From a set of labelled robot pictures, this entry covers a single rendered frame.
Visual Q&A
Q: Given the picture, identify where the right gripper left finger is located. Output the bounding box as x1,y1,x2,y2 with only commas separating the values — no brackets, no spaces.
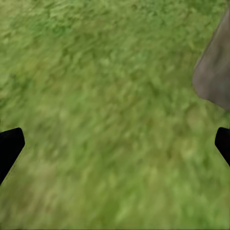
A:
0,127,25,184

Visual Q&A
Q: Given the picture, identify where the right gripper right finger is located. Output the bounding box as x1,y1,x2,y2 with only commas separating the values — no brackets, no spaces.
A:
215,127,230,166

